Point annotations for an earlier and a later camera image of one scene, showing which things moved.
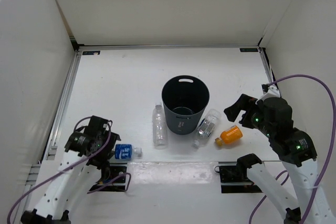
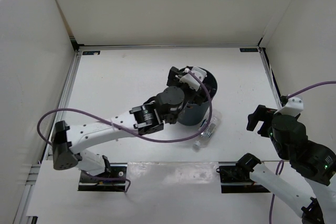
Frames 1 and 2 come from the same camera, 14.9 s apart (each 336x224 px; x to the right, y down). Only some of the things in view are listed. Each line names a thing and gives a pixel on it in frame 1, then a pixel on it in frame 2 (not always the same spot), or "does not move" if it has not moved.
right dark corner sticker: (249, 50) does not move
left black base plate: (119, 185) does not move
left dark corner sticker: (91, 53) does not move
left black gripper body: (105, 152) to (190, 95)
